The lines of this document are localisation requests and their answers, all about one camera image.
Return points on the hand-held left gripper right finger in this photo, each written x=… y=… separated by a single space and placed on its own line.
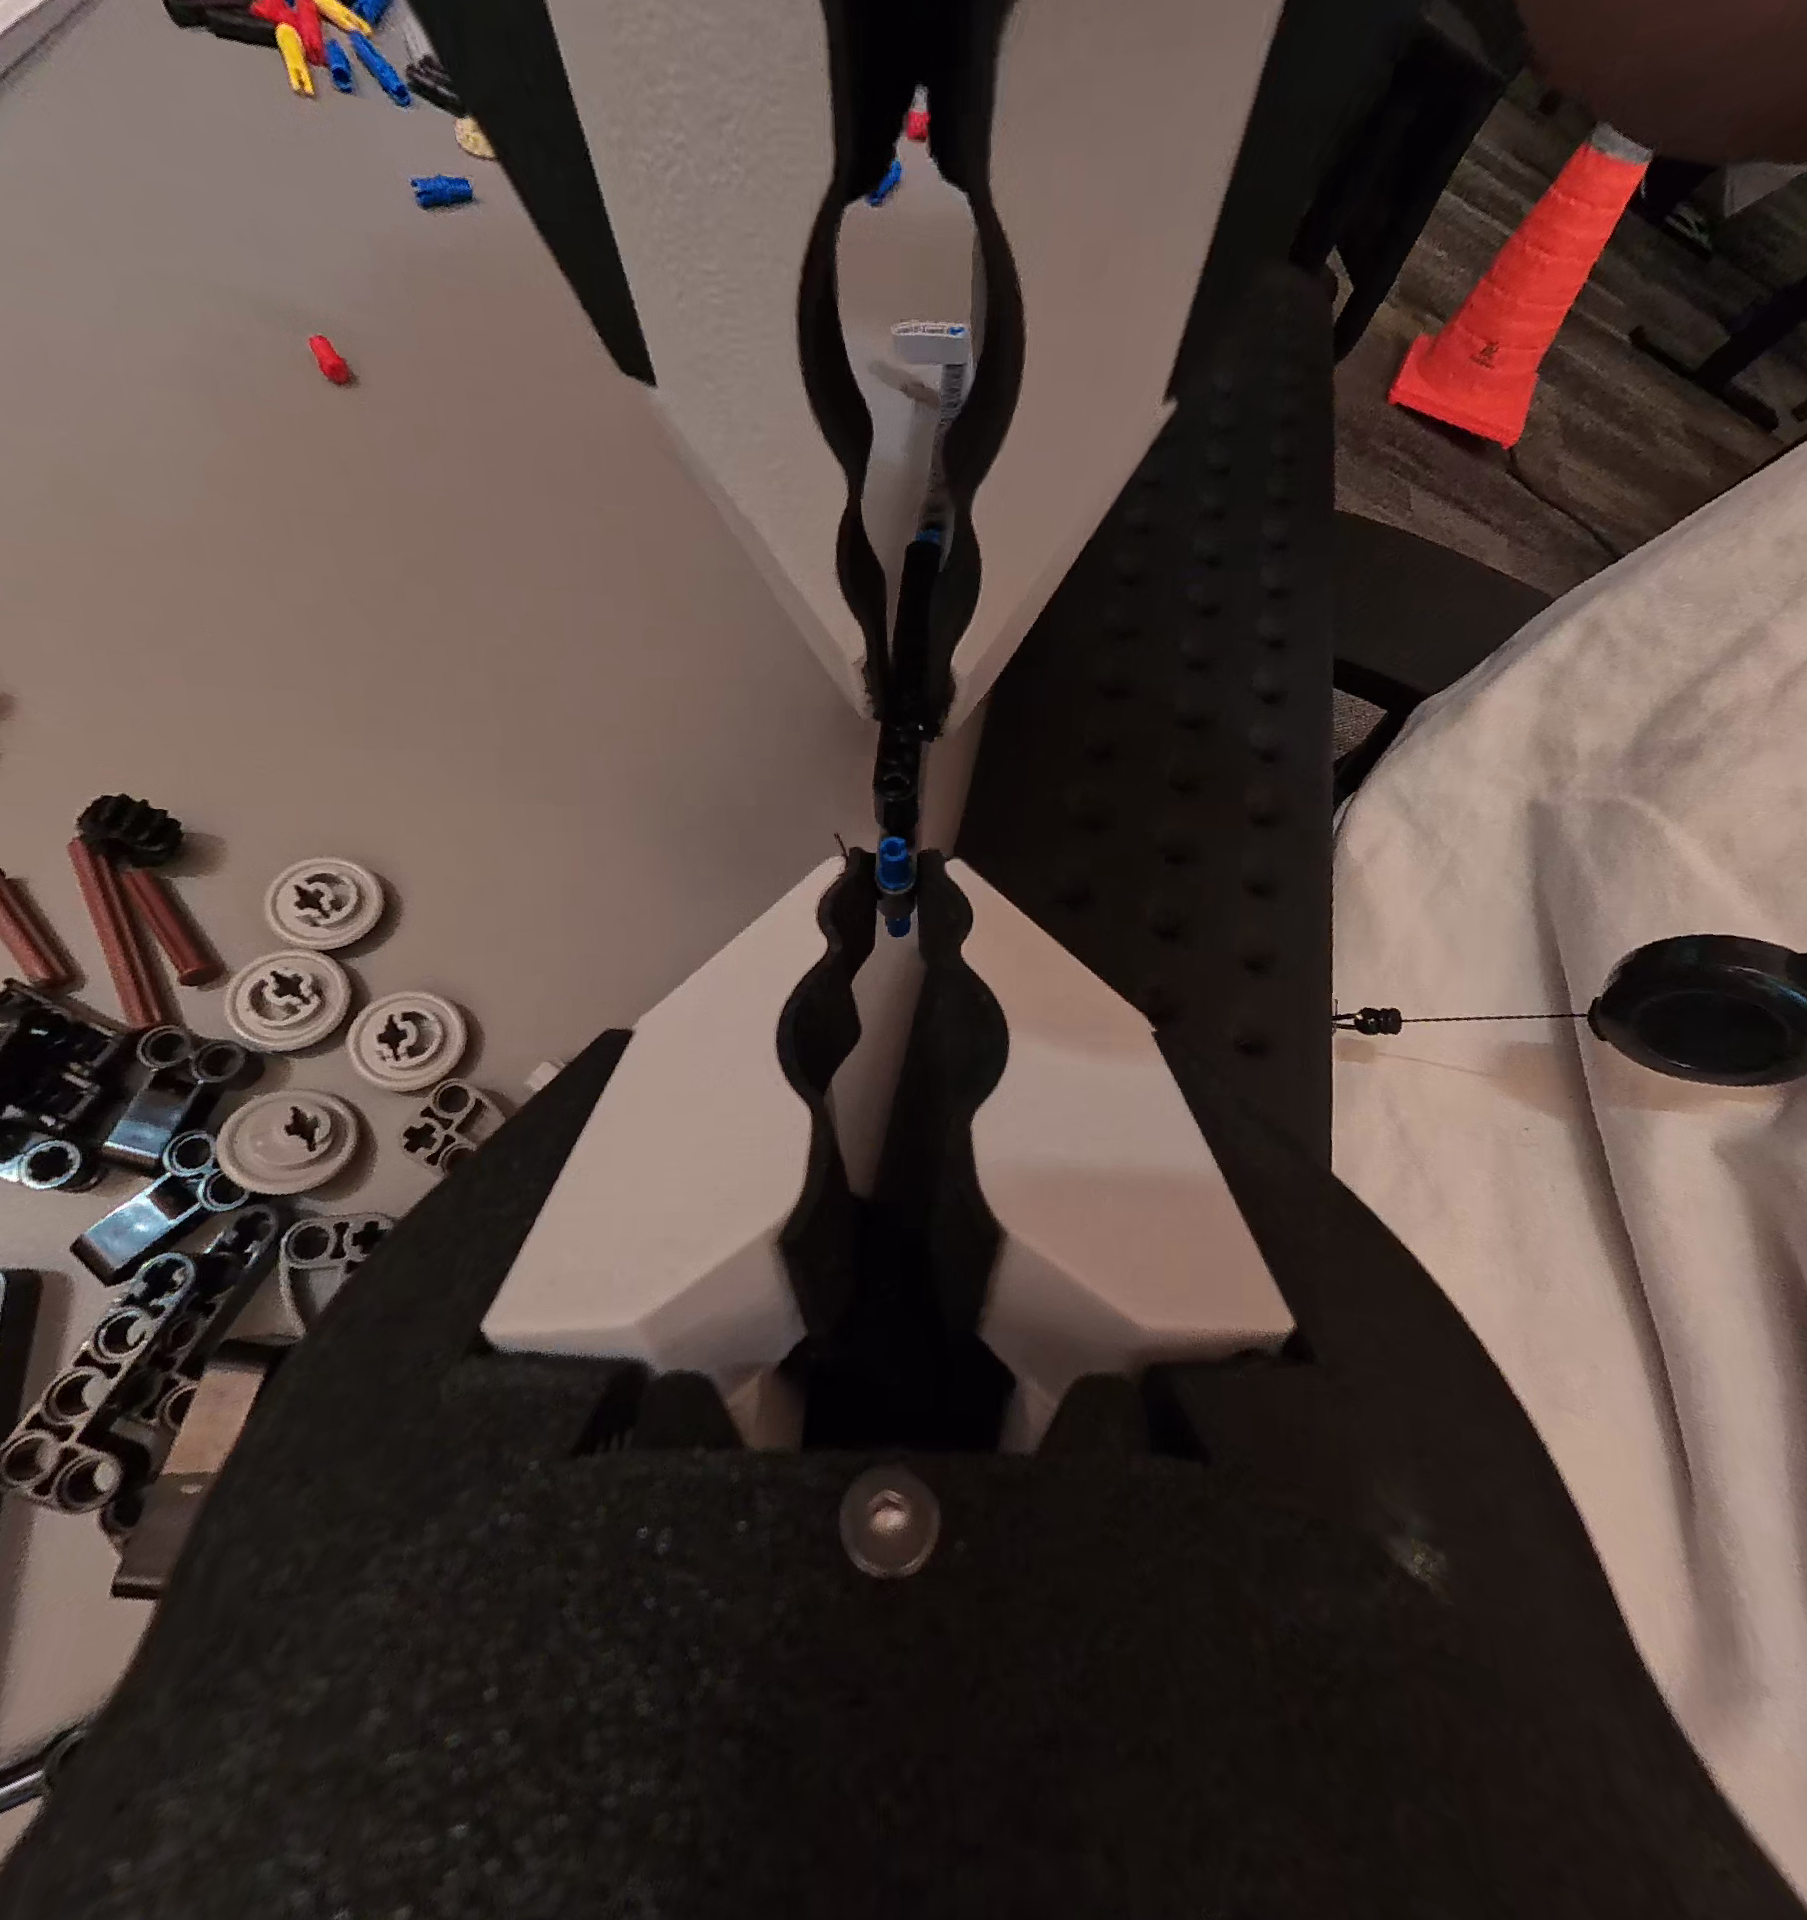
x=1127 y=1184

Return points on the blue lego pin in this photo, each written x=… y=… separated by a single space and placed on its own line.
x=891 y=871

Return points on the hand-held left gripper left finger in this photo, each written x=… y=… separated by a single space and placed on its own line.
x=647 y=1184

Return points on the pile of black grey parts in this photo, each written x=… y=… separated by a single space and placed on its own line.
x=288 y=998

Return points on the black perforated panel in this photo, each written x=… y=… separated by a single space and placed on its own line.
x=1187 y=751

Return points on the red lego pin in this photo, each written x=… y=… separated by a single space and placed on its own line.
x=330 y=360

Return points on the black badge reel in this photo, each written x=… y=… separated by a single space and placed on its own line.
x=1713 y=1012

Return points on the long dark grey lego beam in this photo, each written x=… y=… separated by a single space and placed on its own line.
x=925 y=375

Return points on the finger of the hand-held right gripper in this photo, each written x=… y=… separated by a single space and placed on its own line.
x=693 y=224
x=1127 y=224

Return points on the pile of colourful lego pins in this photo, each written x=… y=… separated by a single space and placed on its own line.
x=300 y=60

